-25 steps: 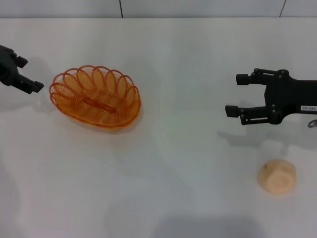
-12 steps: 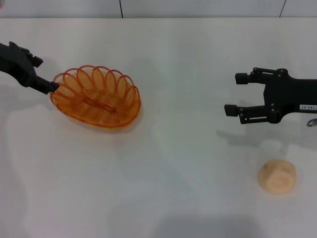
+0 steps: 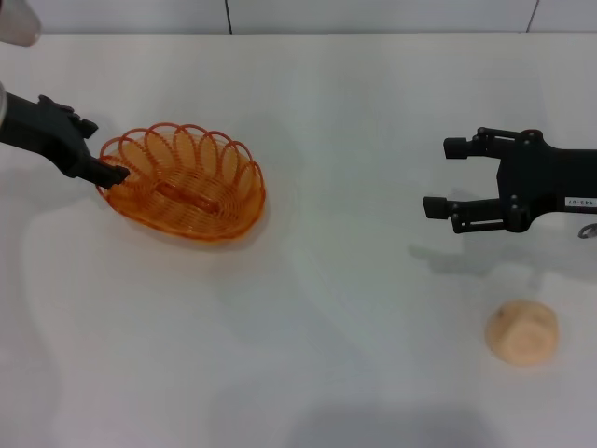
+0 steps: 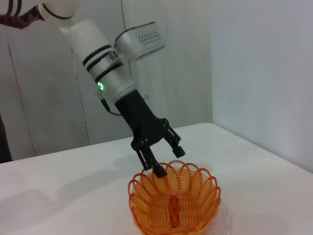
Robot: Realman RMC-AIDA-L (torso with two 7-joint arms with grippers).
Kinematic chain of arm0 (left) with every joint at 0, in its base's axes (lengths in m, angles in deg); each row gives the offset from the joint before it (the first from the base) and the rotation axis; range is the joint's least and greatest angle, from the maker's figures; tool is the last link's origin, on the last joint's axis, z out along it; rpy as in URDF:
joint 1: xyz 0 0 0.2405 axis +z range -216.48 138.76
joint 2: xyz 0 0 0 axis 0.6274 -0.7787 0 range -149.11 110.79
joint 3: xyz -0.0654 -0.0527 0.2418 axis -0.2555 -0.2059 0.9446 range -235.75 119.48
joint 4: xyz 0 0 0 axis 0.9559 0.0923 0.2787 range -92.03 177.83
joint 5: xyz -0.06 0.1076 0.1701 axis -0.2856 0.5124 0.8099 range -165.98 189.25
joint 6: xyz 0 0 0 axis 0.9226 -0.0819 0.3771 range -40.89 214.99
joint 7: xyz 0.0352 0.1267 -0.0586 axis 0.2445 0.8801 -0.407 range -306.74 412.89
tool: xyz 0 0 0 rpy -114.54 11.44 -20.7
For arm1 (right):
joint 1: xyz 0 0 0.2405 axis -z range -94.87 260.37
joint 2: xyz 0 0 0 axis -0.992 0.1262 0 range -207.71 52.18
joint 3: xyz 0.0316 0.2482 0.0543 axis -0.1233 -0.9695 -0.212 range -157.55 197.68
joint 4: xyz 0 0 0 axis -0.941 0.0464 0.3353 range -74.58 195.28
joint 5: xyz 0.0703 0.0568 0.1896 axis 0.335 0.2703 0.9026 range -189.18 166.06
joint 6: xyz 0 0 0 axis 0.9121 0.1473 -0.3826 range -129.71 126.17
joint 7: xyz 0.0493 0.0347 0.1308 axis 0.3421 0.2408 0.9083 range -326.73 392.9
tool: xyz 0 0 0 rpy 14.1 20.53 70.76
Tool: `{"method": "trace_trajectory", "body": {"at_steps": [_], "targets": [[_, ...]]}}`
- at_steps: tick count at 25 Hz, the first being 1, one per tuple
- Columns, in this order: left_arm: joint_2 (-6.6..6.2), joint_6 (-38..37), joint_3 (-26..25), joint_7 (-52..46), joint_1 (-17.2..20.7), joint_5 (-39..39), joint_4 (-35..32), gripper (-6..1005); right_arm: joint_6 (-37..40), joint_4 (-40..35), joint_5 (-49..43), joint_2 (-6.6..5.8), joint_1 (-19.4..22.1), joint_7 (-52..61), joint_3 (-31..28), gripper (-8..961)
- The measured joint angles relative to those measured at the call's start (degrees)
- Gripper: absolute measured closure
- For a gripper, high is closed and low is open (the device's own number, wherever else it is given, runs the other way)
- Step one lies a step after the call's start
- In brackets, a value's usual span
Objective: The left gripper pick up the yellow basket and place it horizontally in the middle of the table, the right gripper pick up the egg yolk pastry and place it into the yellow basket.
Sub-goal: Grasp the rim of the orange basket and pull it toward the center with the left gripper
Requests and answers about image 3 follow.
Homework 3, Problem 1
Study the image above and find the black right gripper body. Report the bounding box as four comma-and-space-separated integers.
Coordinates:
495, 129, 597, 233

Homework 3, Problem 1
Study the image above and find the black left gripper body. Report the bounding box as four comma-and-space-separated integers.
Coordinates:
0, 91, 95, 179

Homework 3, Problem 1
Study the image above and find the orange woven plastic basket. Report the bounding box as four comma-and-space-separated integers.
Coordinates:
95, 122, 267, 243

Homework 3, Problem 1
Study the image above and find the round beige bread roll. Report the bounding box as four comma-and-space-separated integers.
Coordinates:
484, 298, 560, 368

